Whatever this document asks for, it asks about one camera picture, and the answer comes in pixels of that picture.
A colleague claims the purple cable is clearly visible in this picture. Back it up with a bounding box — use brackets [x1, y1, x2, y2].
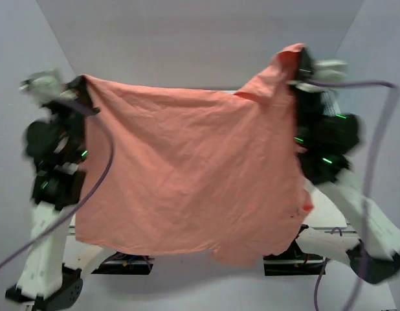
[0, 97, 115, 276]
[306, 79, 400, 311]

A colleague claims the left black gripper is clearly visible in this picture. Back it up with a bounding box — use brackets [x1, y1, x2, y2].
[49, 75, 103, 160]

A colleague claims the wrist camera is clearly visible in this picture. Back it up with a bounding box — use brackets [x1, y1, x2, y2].
[296, 59, 348, 93]
[19, 69, 65, 104]

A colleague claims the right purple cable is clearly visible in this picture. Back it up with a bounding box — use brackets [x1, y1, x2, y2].
[306, 79, 400, 311]

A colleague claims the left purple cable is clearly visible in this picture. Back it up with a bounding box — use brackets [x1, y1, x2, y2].
[0, 97, 115, 276]

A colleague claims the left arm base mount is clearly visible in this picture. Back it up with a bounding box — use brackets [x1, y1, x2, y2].
[92, 254, 155, 275]

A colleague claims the pink t shirt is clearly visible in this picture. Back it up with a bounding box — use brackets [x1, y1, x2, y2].
[75, 43, 312, 266]

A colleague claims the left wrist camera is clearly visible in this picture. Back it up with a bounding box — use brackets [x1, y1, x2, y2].
[19, 69, 65, 104]

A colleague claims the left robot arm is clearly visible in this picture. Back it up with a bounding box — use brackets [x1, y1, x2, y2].
[5, 70, 87, 310]

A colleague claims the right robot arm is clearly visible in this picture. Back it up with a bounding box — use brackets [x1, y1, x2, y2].
[285, 49, 400, 284]

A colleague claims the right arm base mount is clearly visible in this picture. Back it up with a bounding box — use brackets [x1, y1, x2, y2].
[263, 240, 324, 277]

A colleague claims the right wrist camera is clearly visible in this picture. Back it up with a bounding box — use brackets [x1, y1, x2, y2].
[296, 59, 348, 93]

